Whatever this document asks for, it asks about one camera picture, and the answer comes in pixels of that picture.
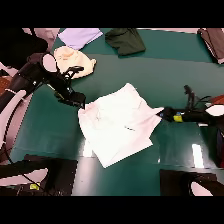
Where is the brown garment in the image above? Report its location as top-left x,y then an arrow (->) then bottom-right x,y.
196,27 -> 224,65

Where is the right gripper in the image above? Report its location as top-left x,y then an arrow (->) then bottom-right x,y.
159,106 -> 184,124

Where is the lilac garment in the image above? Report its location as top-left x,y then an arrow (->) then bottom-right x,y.
58,27 -> 104,51

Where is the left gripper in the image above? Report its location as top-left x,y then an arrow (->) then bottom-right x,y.
54,87 -> 87,110

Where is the cream garment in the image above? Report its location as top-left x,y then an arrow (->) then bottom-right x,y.
52,45 -> 98,80

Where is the dark green garment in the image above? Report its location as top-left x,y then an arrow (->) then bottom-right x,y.
104,27 -> 147,57

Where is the white T-shirt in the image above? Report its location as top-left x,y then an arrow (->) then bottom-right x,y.
77,82 -> 165,169

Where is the black garment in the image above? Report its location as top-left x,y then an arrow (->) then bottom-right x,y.
0,27 -> 50,71

